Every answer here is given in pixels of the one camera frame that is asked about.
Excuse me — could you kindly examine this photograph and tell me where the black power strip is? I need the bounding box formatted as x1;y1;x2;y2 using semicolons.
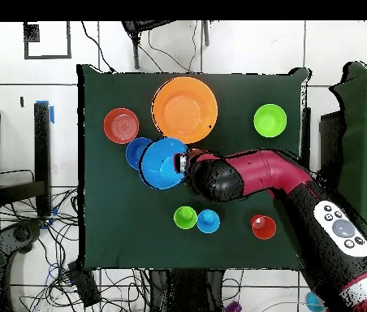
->
67;261;101;308

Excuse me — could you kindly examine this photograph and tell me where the dark grey rounded base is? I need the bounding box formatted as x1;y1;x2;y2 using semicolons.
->
0;219;45;261

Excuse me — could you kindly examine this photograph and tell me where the blue cup on floor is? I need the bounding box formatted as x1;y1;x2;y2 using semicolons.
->
304;291;326;312

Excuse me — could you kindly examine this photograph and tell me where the tangle of cables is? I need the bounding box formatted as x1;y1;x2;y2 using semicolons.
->
0;168;152;312

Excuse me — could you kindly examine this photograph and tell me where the green bowl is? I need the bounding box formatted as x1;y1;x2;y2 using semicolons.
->
253;103;288;138

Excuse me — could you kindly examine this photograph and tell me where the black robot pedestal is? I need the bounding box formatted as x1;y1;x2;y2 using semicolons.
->
147;268;227;312

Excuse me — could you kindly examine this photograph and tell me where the black metal stand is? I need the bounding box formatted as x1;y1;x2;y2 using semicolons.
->
120;20;211;70

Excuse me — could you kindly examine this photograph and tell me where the dark green table cloth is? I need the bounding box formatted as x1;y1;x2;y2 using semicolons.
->
76;63;311;271

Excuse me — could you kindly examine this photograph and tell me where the large yellow-orange bowl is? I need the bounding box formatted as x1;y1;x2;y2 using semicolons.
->
151;76;219;145

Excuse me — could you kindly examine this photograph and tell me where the large light blue bowl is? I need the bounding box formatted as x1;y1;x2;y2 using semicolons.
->
138;136;189;190

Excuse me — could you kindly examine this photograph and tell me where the dark blue bowl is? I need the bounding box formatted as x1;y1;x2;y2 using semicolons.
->
125;136;153;171

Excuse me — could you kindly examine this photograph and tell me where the orange-red ribbed bowl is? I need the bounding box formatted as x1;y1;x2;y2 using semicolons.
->
102;107;140;145

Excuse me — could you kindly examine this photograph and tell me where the green cup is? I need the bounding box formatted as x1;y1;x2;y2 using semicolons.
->
173;205;199;231

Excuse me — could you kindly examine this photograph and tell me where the black metal frame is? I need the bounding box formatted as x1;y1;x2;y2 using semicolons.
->
0;101;54;219
300;106;343;183

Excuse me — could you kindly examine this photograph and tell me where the light blue cup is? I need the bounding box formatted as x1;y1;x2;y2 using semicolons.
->
196;208;221;234

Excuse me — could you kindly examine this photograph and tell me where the orange-red cup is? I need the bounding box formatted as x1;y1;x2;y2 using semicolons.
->
249;213;278;241

